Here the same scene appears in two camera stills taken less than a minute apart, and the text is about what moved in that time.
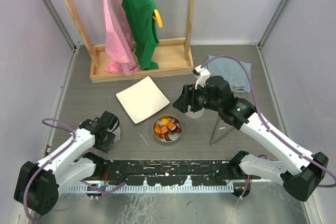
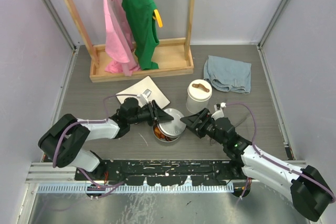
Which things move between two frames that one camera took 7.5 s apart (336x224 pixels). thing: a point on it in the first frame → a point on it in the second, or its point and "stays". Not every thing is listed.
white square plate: (142, 99) stays
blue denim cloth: (238, 77) stays
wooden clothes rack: (175, 56) stays
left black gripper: (105, 147) → (156, 113)
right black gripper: (188, 97) → (192, 121)
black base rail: (169, 172) stays
